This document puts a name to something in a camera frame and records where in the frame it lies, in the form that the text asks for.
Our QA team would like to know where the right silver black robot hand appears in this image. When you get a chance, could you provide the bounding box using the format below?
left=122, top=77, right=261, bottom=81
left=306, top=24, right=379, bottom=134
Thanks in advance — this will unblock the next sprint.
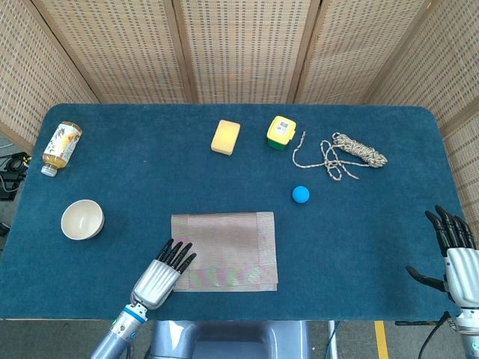
left=405, top=204, right=479, bottom=310

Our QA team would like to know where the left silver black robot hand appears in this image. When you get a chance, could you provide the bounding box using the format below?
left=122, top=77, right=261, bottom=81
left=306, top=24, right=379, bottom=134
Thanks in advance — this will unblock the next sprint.
left=129, top=238, right=198, bottom=310

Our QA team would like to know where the brown woven placemat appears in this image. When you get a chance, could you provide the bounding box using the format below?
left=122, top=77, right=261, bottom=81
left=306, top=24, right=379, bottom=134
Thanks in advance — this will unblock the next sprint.
left=171, top=211, right=280, bottom=292

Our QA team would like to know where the cream bowl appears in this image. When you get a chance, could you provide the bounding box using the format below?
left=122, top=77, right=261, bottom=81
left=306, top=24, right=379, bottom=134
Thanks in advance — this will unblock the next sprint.
left=61, top=199, right=106, bottom=241

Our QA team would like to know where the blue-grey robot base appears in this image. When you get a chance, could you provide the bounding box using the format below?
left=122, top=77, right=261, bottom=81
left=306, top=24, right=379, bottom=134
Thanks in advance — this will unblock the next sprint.
left=144, top=320, right=312, bottom=359

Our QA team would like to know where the blue carpet table cover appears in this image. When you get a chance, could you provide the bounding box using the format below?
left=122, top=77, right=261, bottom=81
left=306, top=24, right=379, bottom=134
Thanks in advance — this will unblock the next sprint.
left=0, top=103, right=467, bottom=322

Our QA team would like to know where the white table leg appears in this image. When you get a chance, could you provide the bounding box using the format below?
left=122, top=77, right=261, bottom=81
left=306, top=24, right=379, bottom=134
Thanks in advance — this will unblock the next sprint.
left=327, top=320, right=338, bottom=359

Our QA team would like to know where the yellow sponge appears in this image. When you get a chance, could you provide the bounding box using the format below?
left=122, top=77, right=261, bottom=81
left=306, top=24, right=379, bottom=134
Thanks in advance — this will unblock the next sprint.
left=210, top=119, right=241, bottom=156

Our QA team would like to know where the tea bottle with label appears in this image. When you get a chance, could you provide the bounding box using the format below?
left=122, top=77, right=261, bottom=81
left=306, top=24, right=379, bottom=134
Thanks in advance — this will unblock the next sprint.
left=40, top=120, right=83, bottom=177

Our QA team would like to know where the blue ball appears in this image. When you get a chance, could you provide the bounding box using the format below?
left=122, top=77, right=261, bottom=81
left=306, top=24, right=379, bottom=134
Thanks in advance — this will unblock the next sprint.
left=291, top=185, right=311, bottom=204

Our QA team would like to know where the green container yellow lid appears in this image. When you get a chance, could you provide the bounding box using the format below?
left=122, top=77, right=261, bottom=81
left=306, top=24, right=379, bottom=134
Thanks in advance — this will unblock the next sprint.
left=266, top=115, right=298, bottom=152

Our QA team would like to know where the woven bamboo screen panel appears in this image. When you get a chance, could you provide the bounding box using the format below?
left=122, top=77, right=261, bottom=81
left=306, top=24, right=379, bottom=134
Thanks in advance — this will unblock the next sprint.
left=172, top=0, right=322, bottom=105
left=364, top=0, right=479, bottom=205
left=287, top=0, right=437, bottom=105
left=31, top=0, right=198, bottom=105
left=0, top=0, right=101, bottom=154

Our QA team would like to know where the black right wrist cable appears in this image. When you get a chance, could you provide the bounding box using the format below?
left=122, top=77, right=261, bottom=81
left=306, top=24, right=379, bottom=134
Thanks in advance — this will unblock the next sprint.
left=417, top=310, right=452, bottom=359

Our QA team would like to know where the beige braided rope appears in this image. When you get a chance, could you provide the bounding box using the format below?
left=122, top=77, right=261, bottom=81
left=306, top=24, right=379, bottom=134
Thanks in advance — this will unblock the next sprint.
left=291, top=130, right=388, bottom=181

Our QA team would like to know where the black floor cable bundle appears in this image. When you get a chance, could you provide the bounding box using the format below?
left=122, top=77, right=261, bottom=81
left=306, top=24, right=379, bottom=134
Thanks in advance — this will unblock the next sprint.
left=0, top=152, right=31, bottom=201

